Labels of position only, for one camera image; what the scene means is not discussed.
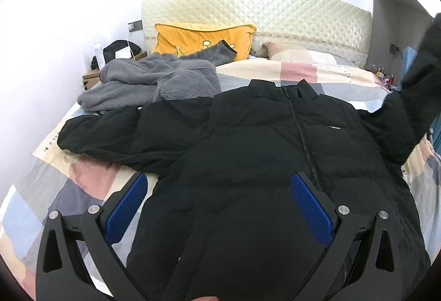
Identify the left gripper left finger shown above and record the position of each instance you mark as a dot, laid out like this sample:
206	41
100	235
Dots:
61	273

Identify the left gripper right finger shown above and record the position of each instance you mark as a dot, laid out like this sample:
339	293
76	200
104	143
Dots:
361	258

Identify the black puffer jacket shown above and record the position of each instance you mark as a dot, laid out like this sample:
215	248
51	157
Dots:
221	220

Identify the patchwork checkered duvet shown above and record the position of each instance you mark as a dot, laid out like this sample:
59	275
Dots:
70	183

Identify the wooden nightstand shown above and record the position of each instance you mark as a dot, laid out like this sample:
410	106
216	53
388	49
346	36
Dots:
92	77

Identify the bottles on side table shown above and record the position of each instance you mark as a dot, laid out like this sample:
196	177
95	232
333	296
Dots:
385	78

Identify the grey fleece garment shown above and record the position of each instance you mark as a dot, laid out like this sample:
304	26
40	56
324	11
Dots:
129	82

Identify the blue chair cover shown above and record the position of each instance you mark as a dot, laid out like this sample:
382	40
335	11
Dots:
408	57

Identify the white bottle on nightstand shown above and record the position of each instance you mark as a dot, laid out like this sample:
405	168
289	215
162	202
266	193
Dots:
99	55

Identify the pink beige pillow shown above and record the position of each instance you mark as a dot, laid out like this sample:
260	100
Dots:
296	53

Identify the cream quilted headboard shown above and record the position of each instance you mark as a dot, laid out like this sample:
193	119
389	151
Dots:
329	26

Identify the yellow cushion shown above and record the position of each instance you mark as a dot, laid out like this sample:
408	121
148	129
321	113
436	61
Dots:
185	38

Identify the wall power socket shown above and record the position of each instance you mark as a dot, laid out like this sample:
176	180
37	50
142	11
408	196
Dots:
135	26

